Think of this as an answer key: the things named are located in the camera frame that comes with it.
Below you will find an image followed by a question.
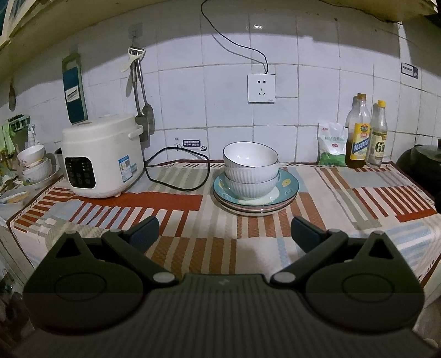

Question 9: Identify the blue egg-print plate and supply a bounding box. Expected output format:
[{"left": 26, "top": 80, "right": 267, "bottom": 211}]
[{"left": 213, "top": 169, "right": 300, "bottom": 208}]

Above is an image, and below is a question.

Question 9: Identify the yellow-label oil bottle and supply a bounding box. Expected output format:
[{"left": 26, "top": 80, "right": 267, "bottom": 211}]
[{"left": 349, "top": 94, "right": 372, "bottom": 169}]

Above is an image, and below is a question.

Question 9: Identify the pink rabbit-print plate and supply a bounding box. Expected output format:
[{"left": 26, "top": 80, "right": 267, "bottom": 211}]
[{"left": 214, "top": 196, "right": 297, "bottom": 212}]

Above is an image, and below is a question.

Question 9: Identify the green plastic rack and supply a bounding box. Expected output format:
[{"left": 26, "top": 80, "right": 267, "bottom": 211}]
[{"left": 7, "top": 115, "right": 31, "bottom": 131}]

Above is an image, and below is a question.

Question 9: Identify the white ribbed bowl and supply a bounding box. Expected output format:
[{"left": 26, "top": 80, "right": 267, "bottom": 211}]
[
  {"left": 225, "top": 175, "right": 278, "bottom": 201},
  {"left": 224, "top": 164, "right": 279, "bottom": 184},
  {"left": 223, "top": 142, "right": 279, "bottom": 170}
]

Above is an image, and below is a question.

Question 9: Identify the black wok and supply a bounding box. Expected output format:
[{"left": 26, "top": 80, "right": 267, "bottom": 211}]
[{"left": 394, "top": 138, "right": 441, "bottom": 204}]

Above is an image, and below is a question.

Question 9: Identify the teal hanging grater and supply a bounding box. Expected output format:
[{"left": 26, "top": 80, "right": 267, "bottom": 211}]
[{"left": 62, "top": 53, "right": 87, "bottom": 124}]

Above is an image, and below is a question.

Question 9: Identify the floral bowl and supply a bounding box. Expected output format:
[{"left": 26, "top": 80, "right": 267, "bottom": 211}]
[
  {"left": 21, "top": 158, "right": 52, "bottom": 183},
  {"left": 17, "top": 145, "right": 46, "bottom": 169}
]

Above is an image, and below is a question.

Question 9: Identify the white wall socket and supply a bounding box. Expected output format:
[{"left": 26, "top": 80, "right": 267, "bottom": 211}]
[{"left": 247, "top": 73, "right": 276, "bottom": 103}]

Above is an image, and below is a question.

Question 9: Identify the black rice cooker cord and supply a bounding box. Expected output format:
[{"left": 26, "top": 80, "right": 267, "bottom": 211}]
[{"left": 144, "top": 147, "right": 210, "bottom": 191}]

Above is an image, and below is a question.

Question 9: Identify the white rice cooker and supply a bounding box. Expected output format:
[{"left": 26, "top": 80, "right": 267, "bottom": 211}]
[{"left": 61, "top": 115, "right": 144, "bottom": 199}]

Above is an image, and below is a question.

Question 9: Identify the striped tablecloth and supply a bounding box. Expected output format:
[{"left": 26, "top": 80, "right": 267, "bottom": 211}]
[{"left": 7, "top": 160, "right": 441, "bottom": 286}]

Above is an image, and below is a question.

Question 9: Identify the white plate with dark rim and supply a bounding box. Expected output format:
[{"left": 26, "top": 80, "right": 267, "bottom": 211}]
[{"left": 215, "top": 203, "right": 293, "bottom": 217}]

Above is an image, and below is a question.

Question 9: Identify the long black wall label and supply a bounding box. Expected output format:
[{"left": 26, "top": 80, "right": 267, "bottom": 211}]
[{"left": 174, "top": 138, "right": 207, "bottom": 152}]

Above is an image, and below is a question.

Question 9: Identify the thin black wall cable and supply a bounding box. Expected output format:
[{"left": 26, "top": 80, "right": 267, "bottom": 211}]
[{"left": 201, "top": 0, "right": 269, "bottom": 74}]

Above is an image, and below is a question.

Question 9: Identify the small black wall sticker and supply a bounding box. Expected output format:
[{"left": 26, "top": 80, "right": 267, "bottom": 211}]
[{"left": 400, "top": 63, "right": 419, "bottom": 80}]

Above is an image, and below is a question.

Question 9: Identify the green cloth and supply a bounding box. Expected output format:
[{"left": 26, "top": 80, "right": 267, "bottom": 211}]
[{"left": 0, "top": 122, "right": 16, "bottom": 155}]

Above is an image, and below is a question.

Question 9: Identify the white and green salt bag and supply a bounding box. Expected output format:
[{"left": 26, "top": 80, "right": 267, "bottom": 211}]
[{"left": 318, "top": 121, "right": 348, "bottom": 167}]

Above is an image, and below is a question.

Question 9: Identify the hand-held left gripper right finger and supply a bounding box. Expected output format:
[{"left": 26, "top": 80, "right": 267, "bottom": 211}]
[{"left": 270, "top": 217, "right": 393, "bottom": 286}]

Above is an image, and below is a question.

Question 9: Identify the white peeler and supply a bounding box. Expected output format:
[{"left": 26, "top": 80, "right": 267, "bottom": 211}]
[{"left": 121, "top": 47, "right": 146, "bottom": 72}]

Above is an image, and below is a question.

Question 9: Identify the clear vinegar bottle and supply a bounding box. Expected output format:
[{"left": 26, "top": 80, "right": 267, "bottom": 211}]
[{"left": 367, "top": 101, "right": 389, "bottom": 168}]

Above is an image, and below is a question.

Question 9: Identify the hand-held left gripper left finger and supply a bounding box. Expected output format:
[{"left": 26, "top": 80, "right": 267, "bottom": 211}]
[{"left": 52, "top": 217, "right": 179, "bottom": 286}]

